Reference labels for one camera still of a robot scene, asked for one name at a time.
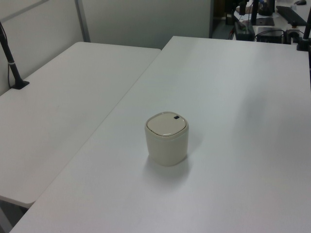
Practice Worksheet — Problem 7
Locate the dark robot gripper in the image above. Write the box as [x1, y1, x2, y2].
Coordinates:
[236, 0, 247, 14]

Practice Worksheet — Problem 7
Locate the beige trash bin lid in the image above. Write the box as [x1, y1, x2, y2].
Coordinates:
[147, 112, 188, 138]

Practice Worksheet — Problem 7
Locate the beige small trash bin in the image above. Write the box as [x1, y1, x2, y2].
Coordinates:
[144, 111, 190, 167]

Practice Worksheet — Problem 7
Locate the black monitor stand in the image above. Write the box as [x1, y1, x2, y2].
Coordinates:
[251, 0, 276, 27]

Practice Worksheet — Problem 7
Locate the black electronics box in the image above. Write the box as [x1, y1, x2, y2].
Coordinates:
[256, 27, 285, 43]

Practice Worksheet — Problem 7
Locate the black keyboard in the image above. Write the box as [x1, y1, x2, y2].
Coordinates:
[276, 5, 308, 26]

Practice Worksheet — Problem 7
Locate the white small device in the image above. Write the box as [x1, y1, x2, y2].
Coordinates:
[286, 24, 302, 45]

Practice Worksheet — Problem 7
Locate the black clamp camera stand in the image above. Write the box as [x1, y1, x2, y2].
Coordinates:
[295, 18, 311, 52]

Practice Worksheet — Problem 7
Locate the grey metal partition post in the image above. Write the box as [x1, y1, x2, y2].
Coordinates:
[74, 0, 91, 43]

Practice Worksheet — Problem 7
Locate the black camera stand pole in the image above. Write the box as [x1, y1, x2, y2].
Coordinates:
[0, 21, 30, 91]

